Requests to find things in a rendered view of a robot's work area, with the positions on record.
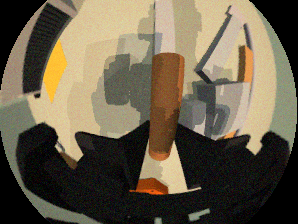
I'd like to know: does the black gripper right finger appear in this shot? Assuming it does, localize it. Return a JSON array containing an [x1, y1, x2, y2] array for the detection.
[[173, 123, 251, 190]]

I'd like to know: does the beige cabinet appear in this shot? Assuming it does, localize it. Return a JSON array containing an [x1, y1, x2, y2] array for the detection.
[[0, 0, 78, 103]]

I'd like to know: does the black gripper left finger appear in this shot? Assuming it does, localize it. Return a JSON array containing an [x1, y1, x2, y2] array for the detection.
[[74, 121, 149, 190]]

